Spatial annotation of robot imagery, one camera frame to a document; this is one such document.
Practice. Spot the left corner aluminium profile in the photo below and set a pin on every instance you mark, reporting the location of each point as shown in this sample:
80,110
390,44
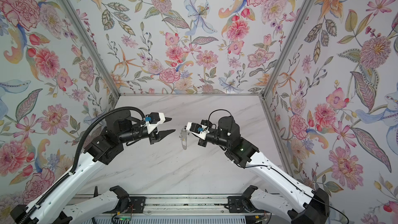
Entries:
87,42

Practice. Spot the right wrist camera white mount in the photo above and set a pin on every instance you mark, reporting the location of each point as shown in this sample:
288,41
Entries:
196,129

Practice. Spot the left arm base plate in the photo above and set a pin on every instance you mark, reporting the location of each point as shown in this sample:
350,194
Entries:
133,205

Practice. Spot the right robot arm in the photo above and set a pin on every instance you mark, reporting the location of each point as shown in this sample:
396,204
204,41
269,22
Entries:
296,202

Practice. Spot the corner aluminium profile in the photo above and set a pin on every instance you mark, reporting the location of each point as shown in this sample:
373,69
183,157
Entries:
87,42
291,39

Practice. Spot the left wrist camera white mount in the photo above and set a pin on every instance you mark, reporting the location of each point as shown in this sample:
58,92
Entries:
153,120

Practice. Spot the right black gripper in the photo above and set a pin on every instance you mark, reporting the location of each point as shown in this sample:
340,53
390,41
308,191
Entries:
203,144

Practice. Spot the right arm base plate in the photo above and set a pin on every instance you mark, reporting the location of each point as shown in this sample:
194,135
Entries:
239,204

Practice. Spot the right corner aluminium profile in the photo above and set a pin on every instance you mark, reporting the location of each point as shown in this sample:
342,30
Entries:
291,39

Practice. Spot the steel key holder plate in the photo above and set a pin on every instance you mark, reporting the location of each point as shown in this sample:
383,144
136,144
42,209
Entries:
183,137

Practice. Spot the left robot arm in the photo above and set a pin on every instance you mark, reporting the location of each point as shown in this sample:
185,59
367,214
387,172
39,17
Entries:
99,145

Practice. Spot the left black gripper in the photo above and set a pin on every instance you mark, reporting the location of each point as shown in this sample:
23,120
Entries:
153,137

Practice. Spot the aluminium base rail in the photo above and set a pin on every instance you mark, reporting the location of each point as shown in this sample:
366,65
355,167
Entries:
211,204

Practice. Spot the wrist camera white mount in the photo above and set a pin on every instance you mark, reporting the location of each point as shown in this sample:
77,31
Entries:
153,120
196,129

